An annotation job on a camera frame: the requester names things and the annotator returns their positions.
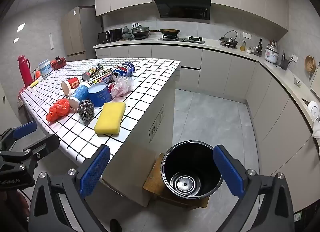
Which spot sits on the black wok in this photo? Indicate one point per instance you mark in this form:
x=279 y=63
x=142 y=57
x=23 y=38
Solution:
x=170 y=31

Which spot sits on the black gas stove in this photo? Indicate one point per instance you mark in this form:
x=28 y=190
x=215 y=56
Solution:
x=182 y=39

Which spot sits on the beige refrigerator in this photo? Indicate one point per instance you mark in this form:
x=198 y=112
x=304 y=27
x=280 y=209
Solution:
x=75 y=32

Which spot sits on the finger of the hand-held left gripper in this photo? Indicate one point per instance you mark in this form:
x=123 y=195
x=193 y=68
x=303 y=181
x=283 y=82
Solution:
x=25 y=129
x=43 y=147

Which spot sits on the white rice cooker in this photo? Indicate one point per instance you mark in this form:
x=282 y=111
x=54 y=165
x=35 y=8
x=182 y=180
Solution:
x=271 y=54

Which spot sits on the pale cutting board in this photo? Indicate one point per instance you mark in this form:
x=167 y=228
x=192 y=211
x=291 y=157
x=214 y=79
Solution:
x=315 y=82

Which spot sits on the yellow sponge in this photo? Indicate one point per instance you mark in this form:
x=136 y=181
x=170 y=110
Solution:
x=110 y=118

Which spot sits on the small yellow block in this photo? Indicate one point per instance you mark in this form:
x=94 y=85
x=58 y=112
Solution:
x=34 y=83

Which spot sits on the red plastic bag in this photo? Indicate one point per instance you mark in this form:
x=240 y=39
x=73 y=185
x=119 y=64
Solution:
x=58 y=109

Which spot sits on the grey ceramic vase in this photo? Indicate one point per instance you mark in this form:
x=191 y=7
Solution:
x=126 y=30

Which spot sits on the clear plastic bag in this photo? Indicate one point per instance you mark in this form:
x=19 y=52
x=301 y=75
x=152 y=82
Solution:
x=123 y=86

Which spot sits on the small white ornament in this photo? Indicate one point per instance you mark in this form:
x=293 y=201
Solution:
x=297 y=82

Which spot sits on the black induction cooker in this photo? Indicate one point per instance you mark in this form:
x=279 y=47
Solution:
x=137 y=38

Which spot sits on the white plate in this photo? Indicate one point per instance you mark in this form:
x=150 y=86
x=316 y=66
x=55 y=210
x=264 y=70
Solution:
x=313 y=111

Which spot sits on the small white jar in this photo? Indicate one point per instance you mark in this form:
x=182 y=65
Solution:
x=249 y=50

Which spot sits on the white tiled kitchen island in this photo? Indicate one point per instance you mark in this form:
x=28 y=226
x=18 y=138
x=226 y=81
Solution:
x=140 y=132

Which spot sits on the person's left forearm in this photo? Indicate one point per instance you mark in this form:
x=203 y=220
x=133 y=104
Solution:
x=12 y=209

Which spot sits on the dark glass bottle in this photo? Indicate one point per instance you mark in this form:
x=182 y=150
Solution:
x=258 y=48

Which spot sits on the orange plastic item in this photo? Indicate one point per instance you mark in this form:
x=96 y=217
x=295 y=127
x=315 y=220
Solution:
x=37 y=74

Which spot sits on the blue round paper bowl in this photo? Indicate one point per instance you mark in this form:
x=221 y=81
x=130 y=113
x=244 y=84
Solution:
x=100 y=96

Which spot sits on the blue patterned paper cup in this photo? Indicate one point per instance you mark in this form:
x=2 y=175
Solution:
x=81 y=93

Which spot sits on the dark pot with lid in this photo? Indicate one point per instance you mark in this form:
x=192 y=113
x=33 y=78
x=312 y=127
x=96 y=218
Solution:
x=140 y=31

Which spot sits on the red thermos jug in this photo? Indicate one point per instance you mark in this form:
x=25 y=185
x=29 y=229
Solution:
x=24 y=71

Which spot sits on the black microwave oven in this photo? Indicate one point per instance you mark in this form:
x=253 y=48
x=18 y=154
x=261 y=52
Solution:
x=110 y=36

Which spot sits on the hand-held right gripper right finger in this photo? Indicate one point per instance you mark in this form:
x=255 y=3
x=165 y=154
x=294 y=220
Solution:
x=228 y=172

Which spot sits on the person's leg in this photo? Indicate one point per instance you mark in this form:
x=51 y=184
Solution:
x=115 y=225

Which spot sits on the steel wool scourer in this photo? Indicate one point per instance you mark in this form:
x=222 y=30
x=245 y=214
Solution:
x=85 y=109

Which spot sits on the yellow oil bottle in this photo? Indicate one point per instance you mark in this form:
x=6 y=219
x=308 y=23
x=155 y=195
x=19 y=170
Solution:
x=243 y=46

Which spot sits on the dark utensil holder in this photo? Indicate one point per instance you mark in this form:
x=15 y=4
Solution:
x=284 y=63

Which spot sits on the low wooden stool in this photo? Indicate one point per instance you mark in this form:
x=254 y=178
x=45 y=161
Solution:
x=152 y=182

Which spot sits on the white wall outlet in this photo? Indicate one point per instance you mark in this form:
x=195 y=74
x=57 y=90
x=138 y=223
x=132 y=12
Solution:
x=136 y=24
x=294 y=58
x=246 y=35

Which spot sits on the round bamboo basket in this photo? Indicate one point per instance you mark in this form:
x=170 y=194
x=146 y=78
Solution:
x=310 y=63

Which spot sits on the black plastic bucket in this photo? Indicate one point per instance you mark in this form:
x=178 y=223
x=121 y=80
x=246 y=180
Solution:
x=190 y=162

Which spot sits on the beige lower cabinets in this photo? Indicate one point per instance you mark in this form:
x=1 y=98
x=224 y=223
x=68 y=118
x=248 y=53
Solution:
x=225 y=72

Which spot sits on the black yellow drink can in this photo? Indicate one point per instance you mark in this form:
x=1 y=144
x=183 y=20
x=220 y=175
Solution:
x=101 y=78
x=93 y=71

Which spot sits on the red label paper cup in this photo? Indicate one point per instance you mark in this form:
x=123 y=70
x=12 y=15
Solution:
x=71 y=84

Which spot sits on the black range hood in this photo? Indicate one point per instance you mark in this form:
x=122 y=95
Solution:
x=182 y=2

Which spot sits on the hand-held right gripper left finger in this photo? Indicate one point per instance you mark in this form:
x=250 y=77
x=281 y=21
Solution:
x=96 y=169

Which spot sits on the blue white plastic tub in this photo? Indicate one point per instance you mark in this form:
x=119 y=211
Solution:
x=45 y=69

